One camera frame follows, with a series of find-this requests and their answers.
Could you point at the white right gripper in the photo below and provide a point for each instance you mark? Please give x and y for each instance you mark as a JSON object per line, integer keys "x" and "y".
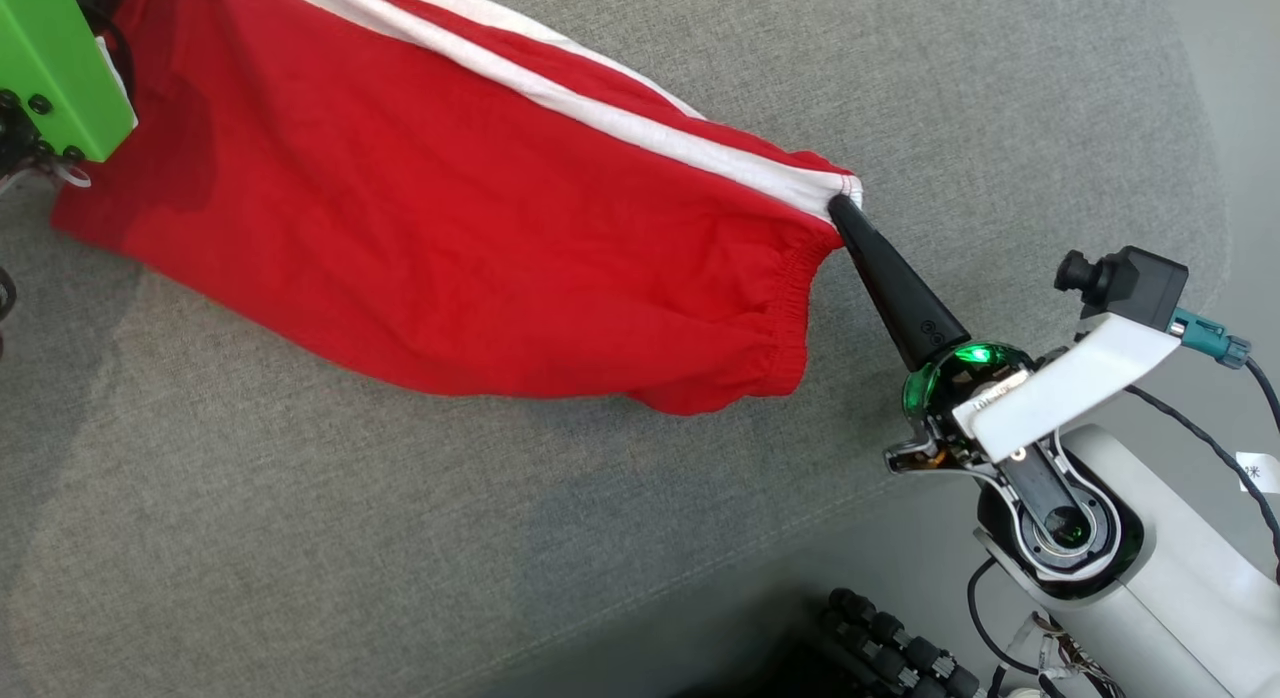
{"x": 1060, "y": 388}

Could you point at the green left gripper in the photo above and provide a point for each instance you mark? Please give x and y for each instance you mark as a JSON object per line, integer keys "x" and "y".
{"x": 50, "y": 68}

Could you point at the red shorts white stripe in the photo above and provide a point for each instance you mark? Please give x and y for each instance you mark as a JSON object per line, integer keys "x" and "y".
{"x": 450, "y": 208}

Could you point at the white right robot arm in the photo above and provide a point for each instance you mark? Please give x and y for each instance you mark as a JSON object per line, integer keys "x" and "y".
{"x": 1200, "y": 578}

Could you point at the black ribbed connector row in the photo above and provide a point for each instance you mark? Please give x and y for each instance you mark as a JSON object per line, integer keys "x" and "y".
{"x": 900, "y": 643}

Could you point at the grey sofa cushion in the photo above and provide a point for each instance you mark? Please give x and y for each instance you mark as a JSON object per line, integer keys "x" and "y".
{"x": 400, "y": 538}

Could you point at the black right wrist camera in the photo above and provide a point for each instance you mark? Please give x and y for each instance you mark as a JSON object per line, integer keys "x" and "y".
{"x": 1140, "y": 283}

